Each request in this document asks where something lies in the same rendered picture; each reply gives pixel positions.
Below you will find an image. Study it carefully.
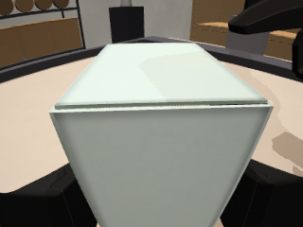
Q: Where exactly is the tan wooden shelving unit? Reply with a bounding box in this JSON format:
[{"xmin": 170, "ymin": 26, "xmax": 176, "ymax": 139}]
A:
[{"xmin": 189, "ymin": 0, "xmax": 293, "ymax": 61}]

